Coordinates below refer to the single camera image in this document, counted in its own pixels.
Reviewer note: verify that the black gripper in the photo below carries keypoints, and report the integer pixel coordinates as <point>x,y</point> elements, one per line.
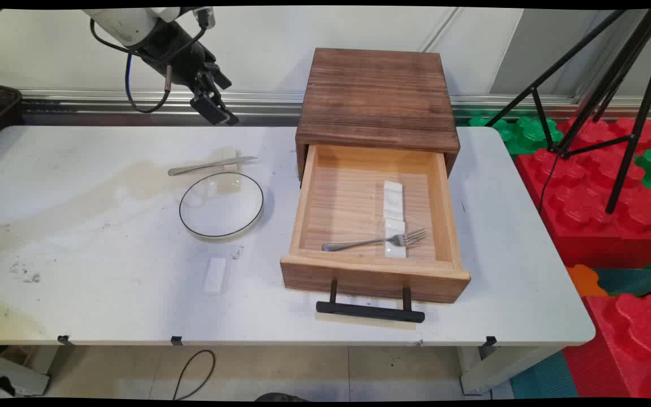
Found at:
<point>176,51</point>

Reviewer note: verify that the silver table knife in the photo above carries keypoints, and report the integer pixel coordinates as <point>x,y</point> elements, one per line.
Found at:
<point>207,165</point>

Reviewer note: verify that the white ceramic cutlery rest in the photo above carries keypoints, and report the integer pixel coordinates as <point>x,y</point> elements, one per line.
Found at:
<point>215,275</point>
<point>393,199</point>
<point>229,154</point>
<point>395,251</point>

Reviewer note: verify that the white bowl with black rim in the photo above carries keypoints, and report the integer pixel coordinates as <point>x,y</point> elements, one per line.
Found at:
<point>221,204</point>

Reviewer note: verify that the dark wooden drawer cabinet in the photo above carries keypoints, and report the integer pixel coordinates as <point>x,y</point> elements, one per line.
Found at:
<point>376,96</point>

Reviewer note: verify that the light wooden drawer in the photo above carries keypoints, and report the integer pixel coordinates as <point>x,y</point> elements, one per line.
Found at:
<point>354,209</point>

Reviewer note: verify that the silver fork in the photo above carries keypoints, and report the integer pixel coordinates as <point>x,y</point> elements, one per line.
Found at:
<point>359,243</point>

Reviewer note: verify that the black table edge clip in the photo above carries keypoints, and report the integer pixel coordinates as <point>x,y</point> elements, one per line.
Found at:
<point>64,340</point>
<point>176,340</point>
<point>490,340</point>

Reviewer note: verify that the grey table leg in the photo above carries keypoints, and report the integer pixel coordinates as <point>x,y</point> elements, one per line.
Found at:
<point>14,373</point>

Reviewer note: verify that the large red foam block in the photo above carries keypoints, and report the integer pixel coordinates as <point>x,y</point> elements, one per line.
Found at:
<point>585,209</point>

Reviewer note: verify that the white table leg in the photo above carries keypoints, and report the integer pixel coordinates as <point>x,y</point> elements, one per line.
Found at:
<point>489,370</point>

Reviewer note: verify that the orange foam piece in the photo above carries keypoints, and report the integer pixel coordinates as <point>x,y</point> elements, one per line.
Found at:
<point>584,281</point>

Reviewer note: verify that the black tripod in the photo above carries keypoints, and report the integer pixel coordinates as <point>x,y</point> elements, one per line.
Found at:
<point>635,127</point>

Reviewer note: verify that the teal foam mat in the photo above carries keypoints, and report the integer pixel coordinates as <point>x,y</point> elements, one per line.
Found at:
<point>543,379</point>

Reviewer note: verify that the aluminium wall rail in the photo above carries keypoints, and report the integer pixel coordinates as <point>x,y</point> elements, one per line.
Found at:
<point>269,97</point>

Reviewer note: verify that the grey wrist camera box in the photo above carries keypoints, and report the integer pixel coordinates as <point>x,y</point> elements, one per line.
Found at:
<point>204,17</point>

